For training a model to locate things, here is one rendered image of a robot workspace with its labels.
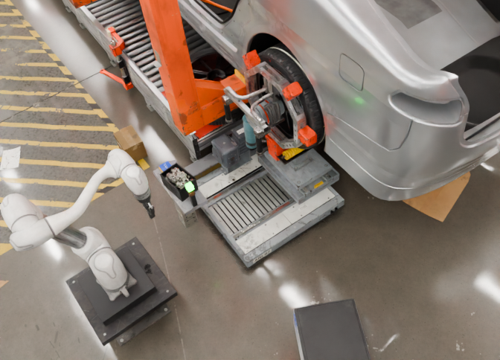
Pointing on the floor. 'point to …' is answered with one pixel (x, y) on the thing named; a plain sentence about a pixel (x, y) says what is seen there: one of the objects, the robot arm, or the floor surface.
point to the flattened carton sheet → (440, 198)
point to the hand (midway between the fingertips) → (151, 213)
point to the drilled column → (187, 217)
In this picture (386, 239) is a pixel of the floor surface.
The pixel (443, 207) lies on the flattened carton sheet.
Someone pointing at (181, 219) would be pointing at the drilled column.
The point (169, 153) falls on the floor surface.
